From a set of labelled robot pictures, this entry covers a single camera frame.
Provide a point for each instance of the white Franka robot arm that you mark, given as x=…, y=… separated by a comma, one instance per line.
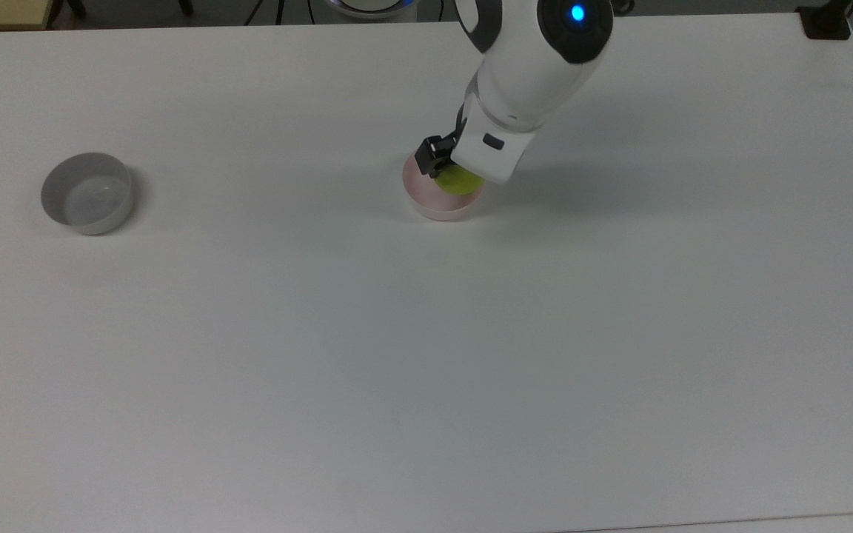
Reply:
x=537, y=59

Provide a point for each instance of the black corner table clamp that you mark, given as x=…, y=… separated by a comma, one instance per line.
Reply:
x=825, y=21

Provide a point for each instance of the pink bowl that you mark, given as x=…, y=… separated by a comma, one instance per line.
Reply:
x=426, y=196

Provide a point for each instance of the black tripod legs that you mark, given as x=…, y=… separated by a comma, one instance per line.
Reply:
x=267, y=9

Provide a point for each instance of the green pear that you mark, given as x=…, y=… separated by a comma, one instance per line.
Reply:
x=459, y=180

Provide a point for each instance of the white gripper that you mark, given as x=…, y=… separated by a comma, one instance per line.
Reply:
x=493, y=152

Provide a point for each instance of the grey bowl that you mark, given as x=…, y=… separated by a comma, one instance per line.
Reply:
x=87, y=194

